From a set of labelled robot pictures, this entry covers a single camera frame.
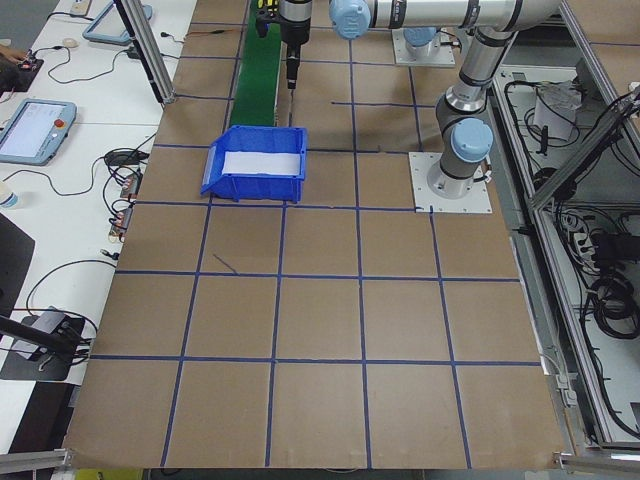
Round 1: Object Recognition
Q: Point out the green conveyor belt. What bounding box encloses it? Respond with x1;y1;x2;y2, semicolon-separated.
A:
230;0;284;128

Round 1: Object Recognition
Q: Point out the blue plastic storage bin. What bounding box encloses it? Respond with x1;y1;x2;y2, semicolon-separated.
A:
200;124;309;204

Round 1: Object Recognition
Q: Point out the light blue teach pendant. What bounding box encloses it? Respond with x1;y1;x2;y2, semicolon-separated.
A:
81;0;154;46
0;98;78;167

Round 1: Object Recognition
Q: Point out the circuit board connector strip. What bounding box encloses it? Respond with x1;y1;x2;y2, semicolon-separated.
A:
108;168;145;245

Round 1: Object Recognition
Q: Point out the black mat with circuit board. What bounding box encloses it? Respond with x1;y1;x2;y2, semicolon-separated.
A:
0;57;46;95

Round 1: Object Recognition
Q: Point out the white paper bag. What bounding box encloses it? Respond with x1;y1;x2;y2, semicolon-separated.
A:
533;81;582;142

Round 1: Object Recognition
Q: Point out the white paper cup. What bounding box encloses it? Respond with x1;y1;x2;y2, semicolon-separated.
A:
0;180;22;210

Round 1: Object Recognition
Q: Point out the white power strip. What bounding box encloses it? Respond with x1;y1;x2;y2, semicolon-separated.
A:
562;212;599;271

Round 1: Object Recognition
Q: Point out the black flat panel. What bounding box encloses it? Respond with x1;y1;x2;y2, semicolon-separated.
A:
0;212;37;321

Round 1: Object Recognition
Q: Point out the black power brick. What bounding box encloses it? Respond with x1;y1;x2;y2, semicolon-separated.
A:
592;232;640;264

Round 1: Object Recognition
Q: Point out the aluminium profile bar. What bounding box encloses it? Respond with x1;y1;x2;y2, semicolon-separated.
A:
552;451;640;475
0;447;76;472

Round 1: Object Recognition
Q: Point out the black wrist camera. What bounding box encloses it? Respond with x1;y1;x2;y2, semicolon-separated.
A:
253;8;275;39

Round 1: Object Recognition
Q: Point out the white square base plate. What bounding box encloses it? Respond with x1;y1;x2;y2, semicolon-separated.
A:
393;27;457;68
408;151;494;215

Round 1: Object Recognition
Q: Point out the aluminium profile post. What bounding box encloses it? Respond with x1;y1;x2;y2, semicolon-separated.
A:
113;0;177;105

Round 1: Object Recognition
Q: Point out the V-shaped metal bar frame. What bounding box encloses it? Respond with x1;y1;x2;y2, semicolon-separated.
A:
474;0;640;451

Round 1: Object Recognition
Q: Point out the black camera stand pole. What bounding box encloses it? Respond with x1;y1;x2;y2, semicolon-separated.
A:
0;313;76;354

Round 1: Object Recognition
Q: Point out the black cable coil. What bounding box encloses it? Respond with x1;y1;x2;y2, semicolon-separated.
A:
582;277;640;341

